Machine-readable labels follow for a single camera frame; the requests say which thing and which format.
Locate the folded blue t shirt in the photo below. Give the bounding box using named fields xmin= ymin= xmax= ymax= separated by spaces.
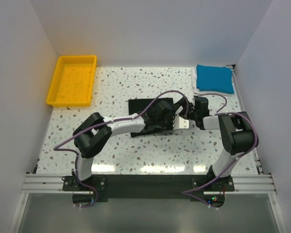
xmin=196 ymin=65 xmax=235 ymax=94

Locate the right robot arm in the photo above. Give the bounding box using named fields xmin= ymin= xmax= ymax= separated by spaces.
xmin=173 ymin=96 xmax=259 ymax=195

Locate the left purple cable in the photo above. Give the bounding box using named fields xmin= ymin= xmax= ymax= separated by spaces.
xmin=53 ymin=90 xmax=189 ymax=208

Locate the purple cable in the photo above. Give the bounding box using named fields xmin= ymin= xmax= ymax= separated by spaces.
xmin=53 ymin=90 xmax=189 ymax=208
xmin=181 ymin=93 xmax=260 ymax=211

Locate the black t shirt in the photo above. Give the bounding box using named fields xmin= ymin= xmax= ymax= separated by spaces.
xmin=129 ymin=98 xmax=175 ymax=137

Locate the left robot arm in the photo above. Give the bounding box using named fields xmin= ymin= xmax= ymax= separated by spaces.
xmin=72 ymin=98 xmax=176 ymax=191

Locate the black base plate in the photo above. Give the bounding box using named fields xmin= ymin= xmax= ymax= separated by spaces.
xmin=62 ymin=174 xmax=235 ymax=204

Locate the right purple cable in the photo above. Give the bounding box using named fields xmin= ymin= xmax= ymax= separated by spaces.
xmin=181 ymin=93 xmax=260 ymax=211

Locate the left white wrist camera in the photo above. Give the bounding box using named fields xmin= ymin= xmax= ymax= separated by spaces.
xmin=173 ymin=115 xmax=190 ymax=130

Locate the aluminium frame rail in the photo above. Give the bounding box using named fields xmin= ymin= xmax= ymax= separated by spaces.
xmin=21 ymin=174 xmax=277 ymax=194

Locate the yellow plastic tray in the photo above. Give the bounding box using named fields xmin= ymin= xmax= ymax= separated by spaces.
xmin=46 ymin=55 xmax=97 ymax=107

